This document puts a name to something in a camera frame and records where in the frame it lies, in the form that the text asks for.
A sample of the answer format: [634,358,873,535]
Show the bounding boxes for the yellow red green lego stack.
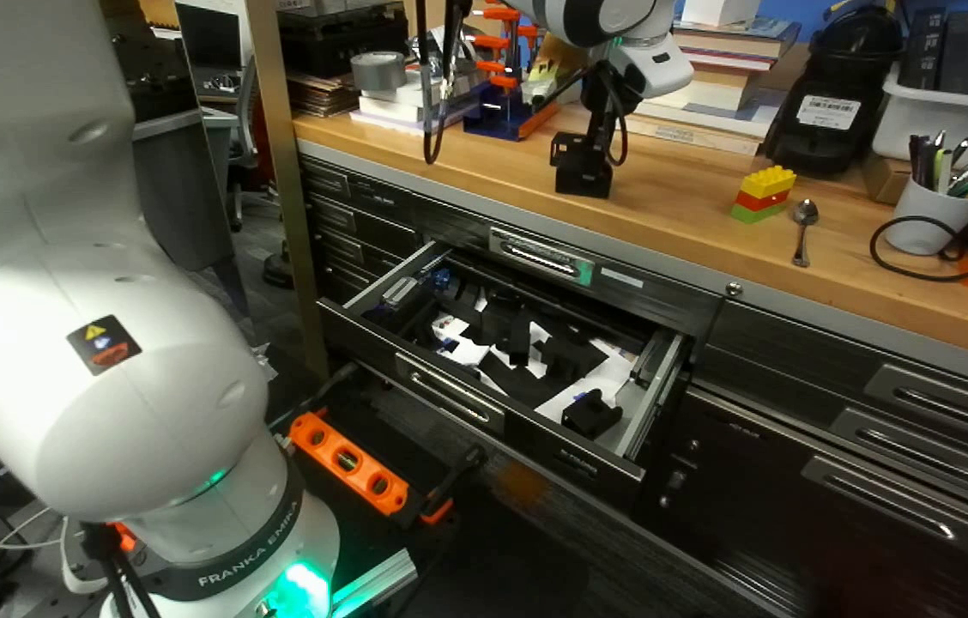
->
[726,161,800,227]

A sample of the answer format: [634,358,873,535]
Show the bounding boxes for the white pen cup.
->
[883,171,968,257]

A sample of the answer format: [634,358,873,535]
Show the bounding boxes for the black cable loop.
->
[866,195,968,283]

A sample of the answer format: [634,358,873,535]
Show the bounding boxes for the black camera cable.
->
[419,0,478,169]

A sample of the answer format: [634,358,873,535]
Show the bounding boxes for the white cable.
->
[0,441,82,598]

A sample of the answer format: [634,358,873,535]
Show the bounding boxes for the small white box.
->
[681,0,732,34]

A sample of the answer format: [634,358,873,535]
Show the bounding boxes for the grey metal open drawer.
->
[317,235,698,486]

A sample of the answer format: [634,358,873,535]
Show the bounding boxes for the thin white book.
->
[368,71,483,117]

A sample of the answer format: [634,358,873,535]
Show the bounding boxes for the black plastic box object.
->
[559,385,628,441]
[545,125,587,171]

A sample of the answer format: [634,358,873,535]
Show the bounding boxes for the blue hex key holder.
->
[459,79,564,144]

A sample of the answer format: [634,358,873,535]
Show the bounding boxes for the black closed drawer silver handle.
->
[435,212,732,343]

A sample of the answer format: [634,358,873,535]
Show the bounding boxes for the wooden post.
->
[240,0,334,386]

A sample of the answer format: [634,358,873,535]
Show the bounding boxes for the silver metal cylinder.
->
[379,269,432,320]

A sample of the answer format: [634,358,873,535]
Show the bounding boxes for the orange spirit level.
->
[285,409,416,523]

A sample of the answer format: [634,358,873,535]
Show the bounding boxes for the black foam cutout piece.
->
[427,283,614,412]

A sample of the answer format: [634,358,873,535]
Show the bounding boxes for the black marker pen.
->
[906,129,932,191]

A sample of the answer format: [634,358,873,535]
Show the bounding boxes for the grey duct tape roll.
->
[349,48,412,98]

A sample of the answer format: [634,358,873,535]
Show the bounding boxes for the black pack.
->
[942,2,968,98]
[898,0,947,95]

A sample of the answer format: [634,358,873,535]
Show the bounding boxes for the thick white foam book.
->
[353,93,478,129]

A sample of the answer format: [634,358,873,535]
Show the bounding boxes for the aluminium base plate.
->
[325,545,422,618]

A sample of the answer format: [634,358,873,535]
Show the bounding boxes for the thick cream book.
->
[676,48,793,93]

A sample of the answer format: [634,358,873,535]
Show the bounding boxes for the black clamp tool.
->
[556,151,618,202]

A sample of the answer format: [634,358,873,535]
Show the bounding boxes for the white paper sheet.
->
[531,338,645,429]

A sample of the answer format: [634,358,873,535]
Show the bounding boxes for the orange cable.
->
[104,517,146,560]

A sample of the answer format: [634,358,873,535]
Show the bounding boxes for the black machine white label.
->
[757,2,906,177]

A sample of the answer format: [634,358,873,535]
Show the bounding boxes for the metal spoon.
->
[785,191,823,270]

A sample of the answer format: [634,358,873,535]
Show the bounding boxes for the wide cream book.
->
[634,79,785,125]

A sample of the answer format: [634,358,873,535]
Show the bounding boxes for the stack of dark folders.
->
[281,67,364,121]

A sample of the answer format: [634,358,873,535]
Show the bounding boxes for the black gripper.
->
[575,50,634,171]

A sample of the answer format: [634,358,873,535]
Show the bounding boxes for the wide pale book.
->
[618,98,774,146]

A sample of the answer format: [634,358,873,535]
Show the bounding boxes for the white plastic bin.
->
[867,60,968,163]

